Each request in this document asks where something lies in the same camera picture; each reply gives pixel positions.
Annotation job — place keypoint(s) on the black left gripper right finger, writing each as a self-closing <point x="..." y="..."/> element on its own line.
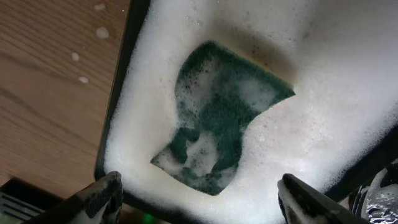
<point x="300" y="203"/>

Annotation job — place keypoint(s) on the black rectangular foam tray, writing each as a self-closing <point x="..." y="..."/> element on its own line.
<point x="340" y="127"/>

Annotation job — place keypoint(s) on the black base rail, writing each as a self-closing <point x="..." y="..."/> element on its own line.
<point x="21" y="201"/>

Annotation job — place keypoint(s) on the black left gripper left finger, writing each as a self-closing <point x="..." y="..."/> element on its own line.
<point x="99" y="203"/>

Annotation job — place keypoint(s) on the yellow blue sponge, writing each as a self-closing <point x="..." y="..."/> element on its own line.
<point x="218" y="94"/>

